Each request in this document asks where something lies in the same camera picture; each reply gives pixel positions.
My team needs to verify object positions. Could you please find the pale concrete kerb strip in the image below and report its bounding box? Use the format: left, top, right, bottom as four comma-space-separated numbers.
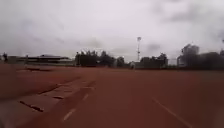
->
0, 77, 98, 128

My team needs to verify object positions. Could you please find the low building with dark roof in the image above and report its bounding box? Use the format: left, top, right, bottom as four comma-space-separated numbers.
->
7, 54, 75, 66

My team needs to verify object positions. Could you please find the row of dark trees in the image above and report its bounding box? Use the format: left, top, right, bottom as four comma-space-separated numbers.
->
74, 49, 170, 70

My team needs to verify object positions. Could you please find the tall floodlight mast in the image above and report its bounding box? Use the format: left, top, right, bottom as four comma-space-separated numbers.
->
136, 36, 142, 62

